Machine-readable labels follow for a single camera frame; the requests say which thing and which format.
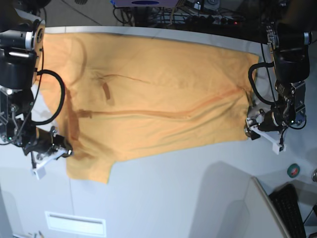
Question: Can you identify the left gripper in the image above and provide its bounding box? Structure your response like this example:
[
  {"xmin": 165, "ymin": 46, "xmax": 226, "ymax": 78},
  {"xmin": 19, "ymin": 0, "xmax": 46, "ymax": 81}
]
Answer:
[{"xmin": 244, "ymin": 109, "xmax": 288, "ymax": 140}]

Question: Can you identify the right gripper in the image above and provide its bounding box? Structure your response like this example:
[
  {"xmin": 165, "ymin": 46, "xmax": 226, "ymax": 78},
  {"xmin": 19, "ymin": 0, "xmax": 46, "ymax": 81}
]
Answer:
[{"xmin": 22, "ymin": 127, "xmax": 72, "ymax": 158}]

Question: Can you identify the orange yellow t-shirt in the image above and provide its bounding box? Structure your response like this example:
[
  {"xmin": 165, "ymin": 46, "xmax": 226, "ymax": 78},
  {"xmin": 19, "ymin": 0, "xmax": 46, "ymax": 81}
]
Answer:
[{"xmin": 44, "ymin": 33, "xmax": 259, "ymax": 183}]

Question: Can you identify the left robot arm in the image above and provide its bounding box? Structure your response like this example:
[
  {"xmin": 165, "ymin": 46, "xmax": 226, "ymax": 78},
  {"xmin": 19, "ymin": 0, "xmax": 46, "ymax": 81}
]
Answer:
[{"xmin": 245, "ymin": 0, "xmax": 317, "ymax": 140}]

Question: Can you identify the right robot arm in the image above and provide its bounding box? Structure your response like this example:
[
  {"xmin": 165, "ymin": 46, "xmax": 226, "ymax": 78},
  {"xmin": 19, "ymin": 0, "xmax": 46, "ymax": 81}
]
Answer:
[{"xmin": 0, "ymin": 1, "xmax": 73, "ymax": 158}]

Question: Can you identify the green tape roll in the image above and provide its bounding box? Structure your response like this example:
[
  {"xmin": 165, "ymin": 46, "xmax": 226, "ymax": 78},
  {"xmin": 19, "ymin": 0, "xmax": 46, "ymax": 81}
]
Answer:
[{"xmin": 287, "ymin": 163, "xmax": 300, "ymax": 179}]

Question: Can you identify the black keyboard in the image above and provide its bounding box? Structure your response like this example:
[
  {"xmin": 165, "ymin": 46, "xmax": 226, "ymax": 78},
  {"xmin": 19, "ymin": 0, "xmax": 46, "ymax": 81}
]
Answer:
[{"xmin": 269, "ymin": 183, "xmax": 306, "ymax": 238}]

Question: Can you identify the white paper label on table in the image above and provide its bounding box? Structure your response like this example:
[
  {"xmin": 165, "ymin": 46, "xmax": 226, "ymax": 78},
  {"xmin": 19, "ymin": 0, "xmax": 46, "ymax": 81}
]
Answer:
[{"xmin": 45, "ymin": 211, "xmax": 106, "ymax": 238}]

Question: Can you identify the black power strip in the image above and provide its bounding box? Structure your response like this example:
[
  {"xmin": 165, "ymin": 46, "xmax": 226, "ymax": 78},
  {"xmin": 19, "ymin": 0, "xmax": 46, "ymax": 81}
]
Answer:
[{"xmin": 187, "ymin": 15, "xmax": 241, "ymax": 26}]

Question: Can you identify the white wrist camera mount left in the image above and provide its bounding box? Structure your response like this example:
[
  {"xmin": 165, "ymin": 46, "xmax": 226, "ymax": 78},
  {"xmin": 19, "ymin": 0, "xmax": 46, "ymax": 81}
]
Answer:
[{"xmin": 245, "ymin": 118, "xmax": 286, "ymax": 155}]

